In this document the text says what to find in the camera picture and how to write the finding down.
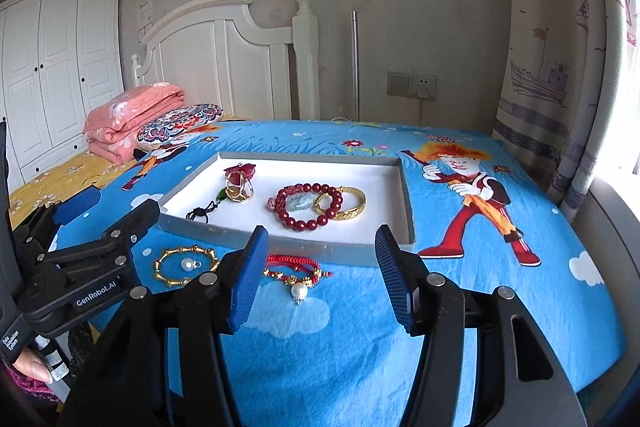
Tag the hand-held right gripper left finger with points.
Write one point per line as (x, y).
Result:
(247, 287)

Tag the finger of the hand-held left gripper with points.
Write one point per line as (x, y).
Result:
(130, 227)
(80, 204)

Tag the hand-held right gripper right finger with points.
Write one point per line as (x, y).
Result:
(397, 282)

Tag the gold bangle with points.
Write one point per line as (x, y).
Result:
(350, 213)

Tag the pink bead flower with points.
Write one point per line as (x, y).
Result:
(271, 205)

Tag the grey cardboard tray box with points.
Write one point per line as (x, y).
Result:
(320, 237)

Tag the person's left forearm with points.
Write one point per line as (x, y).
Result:
(30, 389)

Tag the person's left hand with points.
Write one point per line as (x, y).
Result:
(31, 364)

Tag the yellow floral bed sheet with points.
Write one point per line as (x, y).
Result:
(50, 179)

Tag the pearl pendant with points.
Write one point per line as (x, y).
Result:
(299, 292)
(187, 263)

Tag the pink folded quilt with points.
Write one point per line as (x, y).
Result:
(130, 117)

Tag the patterned pillow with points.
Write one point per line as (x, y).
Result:
(175, 124)

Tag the blue cartoon tablecloth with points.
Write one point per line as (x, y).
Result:
(500, 332)

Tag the white wardrobe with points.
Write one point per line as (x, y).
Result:
(55, 82)

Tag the white bed headboard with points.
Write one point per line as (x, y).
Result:
(240, 57)

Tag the printed boat curtain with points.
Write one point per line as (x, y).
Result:
(540, 82)

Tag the wall socket plate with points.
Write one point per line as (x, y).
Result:
(424, 86)

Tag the wall switch plate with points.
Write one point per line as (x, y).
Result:
(399, 83)

